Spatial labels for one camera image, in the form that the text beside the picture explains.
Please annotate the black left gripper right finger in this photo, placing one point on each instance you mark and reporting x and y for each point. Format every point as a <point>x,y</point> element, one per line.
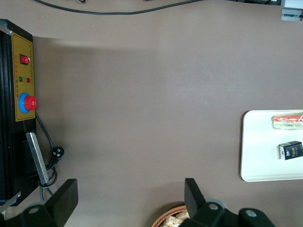
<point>208,212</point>

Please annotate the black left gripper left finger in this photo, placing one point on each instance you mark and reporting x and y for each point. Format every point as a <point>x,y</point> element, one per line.
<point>59,203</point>

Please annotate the cream plastic tray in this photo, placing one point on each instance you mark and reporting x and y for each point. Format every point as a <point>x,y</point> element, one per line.
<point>260,146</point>

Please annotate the wicker basket with bread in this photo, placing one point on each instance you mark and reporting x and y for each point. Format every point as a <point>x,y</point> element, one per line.
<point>170,218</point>

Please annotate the aluminium bar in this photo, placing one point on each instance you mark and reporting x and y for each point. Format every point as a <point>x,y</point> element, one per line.
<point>36,156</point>

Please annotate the black tissue pack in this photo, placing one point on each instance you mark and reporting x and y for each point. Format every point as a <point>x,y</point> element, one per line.
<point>292,151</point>

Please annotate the red emergency stop button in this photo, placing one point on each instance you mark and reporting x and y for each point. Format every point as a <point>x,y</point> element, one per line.
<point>29,103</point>

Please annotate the wrapped triangle sandwich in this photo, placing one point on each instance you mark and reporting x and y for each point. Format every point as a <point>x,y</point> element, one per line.
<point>286,121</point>

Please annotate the black control box yellow panel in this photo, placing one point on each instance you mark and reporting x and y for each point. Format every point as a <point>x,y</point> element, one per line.
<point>7,94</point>

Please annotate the red indicator light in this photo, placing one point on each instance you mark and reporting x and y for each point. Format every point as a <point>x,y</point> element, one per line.
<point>28,80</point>

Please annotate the green indicator light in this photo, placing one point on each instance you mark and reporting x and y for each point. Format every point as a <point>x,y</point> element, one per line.
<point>20,79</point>

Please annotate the red rocker switch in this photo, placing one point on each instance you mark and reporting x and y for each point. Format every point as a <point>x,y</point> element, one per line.
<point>24,59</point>

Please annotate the grey metal frame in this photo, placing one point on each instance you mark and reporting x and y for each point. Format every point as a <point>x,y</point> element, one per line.
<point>292,11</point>

